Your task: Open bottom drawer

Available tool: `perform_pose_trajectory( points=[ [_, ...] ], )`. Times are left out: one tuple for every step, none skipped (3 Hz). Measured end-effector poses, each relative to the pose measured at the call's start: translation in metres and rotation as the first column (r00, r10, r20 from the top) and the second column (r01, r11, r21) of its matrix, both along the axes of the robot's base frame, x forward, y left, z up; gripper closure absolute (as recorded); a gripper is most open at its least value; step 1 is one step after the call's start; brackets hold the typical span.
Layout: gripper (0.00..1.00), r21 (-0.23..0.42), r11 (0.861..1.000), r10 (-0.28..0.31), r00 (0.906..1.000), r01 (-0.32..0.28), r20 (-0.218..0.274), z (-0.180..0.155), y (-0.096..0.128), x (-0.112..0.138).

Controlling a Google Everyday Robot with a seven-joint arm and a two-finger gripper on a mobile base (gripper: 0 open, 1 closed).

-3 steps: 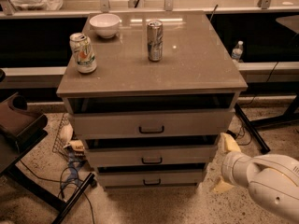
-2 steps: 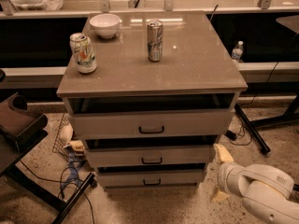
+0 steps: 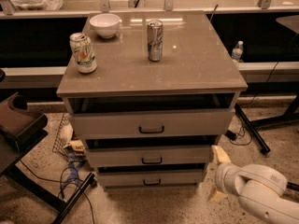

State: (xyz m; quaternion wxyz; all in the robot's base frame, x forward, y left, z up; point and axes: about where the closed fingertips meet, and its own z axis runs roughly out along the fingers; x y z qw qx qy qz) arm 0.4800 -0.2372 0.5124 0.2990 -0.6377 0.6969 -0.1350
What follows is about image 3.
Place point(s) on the dark brown chair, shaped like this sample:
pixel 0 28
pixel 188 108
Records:
pixel 21 130

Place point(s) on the white bowl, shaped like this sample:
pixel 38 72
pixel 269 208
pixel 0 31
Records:
pixel 105 25

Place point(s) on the grey drawer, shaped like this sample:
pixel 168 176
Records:
pixel 138 156
pixel 151 124
pixel 150 179

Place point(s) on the slim silver can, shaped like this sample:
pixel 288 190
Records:
pixel 155 33

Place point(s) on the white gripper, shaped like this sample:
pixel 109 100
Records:
pixel 221 177

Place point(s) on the plastic water bottle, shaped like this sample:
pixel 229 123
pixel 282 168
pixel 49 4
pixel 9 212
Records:
pixel 237 51

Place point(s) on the black power adapter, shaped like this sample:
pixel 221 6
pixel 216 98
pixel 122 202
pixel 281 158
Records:
pixel 231 135

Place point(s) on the grey drawer cabinet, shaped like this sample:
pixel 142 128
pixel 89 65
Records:
pixel 195 73

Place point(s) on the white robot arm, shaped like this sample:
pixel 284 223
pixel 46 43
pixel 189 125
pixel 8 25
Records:
pixel 259 189

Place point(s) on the black desk leg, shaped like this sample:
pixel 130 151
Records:
pixel 265 149

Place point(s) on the wire mesh basket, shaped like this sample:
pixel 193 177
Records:
pixel 66 143

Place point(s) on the green white soda can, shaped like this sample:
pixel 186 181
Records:
pixel 83 53

